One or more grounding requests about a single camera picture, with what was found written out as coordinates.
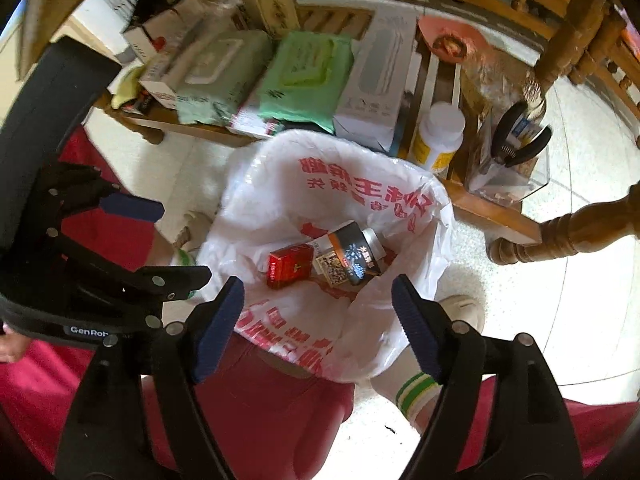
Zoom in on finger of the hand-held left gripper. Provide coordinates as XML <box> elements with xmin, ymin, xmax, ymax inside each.
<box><xmin>47</xmin><ymin>231</ymin><xmax>214</xmax><ymax>332</ymax></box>
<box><xmin>30</xmin><ymin>162</ymin><xmax>167</xmax><ymax>232</ymax></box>

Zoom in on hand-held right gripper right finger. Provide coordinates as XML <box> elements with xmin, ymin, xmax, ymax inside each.
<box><xmin>391</xmin><ymin>275</ymin><xmax>585</xmax><ymax>480</ymax></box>

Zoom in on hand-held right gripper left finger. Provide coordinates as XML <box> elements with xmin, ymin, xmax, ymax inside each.
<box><xmin>54</xmin><ymin>275</ymin><xmax>247</xmax><ymax>480</ymax></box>

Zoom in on white plastic bag red print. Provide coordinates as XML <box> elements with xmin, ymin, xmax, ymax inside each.
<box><xmin>197</xmin><ymin>129</ymin><xmax>457</xmax><ymax>384</ymax></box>

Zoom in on red cigarette pack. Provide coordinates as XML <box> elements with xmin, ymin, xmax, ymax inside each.
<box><xmin>266</xmin><ymin>243</ymin><xmax>315</xmax><ymax>290</ymax></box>

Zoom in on person's left hand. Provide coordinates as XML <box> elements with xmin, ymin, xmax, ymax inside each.
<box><xmin>0</xmin><ymin>332</ymin><xmax>29</xmax><ymax>366</ymax></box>

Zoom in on white green striped sock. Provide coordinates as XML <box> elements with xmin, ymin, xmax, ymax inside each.
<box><xmin>169</xmin><ymin>247</ymin><xmax>199</xmax><ymax>301</ymax></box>
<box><xmin>372</xmin><ymin>359</ymin><xmax>441</xmax><ymax>434</ymax></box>

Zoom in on beige slipper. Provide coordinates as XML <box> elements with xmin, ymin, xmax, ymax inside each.
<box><xmin>439</xmin><ymin>294</ymin><xmax>486</xmax><ymax>337</ymax></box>

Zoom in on yellow cloth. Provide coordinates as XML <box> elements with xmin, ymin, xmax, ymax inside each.
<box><xmin>109</xmin><ymin>64</ymin><xmax>146</xmax><ymax>109</ymax></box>

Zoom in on red trousers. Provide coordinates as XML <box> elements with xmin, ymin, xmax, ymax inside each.
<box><xmin>0</xmin><ymin>125</ymin><xmax>640</xmax><ymax>480</ymax></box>

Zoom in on narrow white box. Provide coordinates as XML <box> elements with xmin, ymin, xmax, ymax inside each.
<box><xmin>138</xmin><ymin>25</ymin><xmax>211</xmax><ymax>111</ymax></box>

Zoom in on white box red apple print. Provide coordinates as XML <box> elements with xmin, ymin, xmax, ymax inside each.
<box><xmin>122</xmin><ymin>0</ymin><xmax>206</xmax><ymax>64</ymax></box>

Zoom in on pale green wipes pack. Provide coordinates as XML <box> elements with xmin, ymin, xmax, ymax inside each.
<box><xmin>174</xmin><ymin>29</ymin><xmax>274</xmax><ymax>126</ymax></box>

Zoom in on clear plastic container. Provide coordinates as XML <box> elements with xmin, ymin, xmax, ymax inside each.
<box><xmin>464</xmin><ymin>109</ymin><xmax>551</xmax><ymax>201</ymax></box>

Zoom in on white pill bottle yellow label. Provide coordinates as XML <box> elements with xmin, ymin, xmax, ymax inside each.
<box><xmin>407</xmin><ymin>101</ymin><xmax>466</xmax><ymax>174</ymax></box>

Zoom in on green wet wipes pack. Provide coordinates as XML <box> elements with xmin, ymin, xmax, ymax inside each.
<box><xmin>232</xmin><ymin>29</ymin><xmax>354</xmax><ymax>134</ymax></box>

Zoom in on beige milk carton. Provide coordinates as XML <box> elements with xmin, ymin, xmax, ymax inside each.
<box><xmin>237</xmin><ymin>0</ymin><xmax>301</xmax><ymax>36</ymax></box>

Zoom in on long white appliance box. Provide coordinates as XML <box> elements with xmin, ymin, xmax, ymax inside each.
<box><xmin>332</xmin><ymin>12</ymin><xmax>419</xmax><ymax>154</ymax></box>

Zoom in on pink round dish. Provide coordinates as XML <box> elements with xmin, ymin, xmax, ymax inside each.
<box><xmin>417</xmin><ymin>14</ymin><xmax>489</xmax><ymax>64</ymax></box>

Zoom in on black handled pliers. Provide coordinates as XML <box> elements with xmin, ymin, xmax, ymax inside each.
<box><xmin>492</xmin><ymin>101</ymin><xmax>554</xmax><ymax>166</ymax></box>

